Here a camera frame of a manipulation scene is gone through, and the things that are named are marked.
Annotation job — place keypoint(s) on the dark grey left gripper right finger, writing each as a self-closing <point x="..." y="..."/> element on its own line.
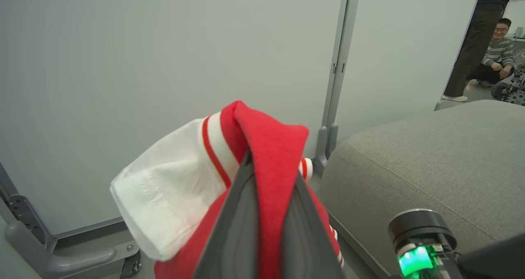
<point x="305" y="246"/>

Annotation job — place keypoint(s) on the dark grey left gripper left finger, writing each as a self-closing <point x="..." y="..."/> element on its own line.
<point x="233" y="238"/>

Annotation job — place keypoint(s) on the red and white garment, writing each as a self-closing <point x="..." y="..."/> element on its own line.
<point x="270" y="147"/>

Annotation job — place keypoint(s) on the dark wheeled robot base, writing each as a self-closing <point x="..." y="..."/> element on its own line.
<point x="508" y="91"/>

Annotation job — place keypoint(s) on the black caster wheel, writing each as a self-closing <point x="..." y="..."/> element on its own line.
<point x="131" y="266"/>

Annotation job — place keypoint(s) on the grey fabric sofa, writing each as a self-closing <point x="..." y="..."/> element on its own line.
<point x="430" y="160"/>

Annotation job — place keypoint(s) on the grey curved partition foot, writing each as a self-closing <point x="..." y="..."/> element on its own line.
<point x="61" y="262"/>

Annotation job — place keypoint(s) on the standing person in dark clothes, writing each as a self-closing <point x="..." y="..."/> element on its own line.
<point x="475" y="37"/>

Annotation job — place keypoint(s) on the seated person in striped sweater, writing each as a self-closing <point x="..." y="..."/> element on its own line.
<point x="498" y="53"/>

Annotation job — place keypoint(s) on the grey partition base rail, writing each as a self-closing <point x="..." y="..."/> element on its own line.
<point x="90" y="229"/>

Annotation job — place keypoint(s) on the grey partition corner post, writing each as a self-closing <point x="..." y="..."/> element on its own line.
<point x="340" y="65"/>

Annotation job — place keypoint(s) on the grey partition hinged post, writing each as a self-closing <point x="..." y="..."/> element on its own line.
<point x="24" y="213"/>

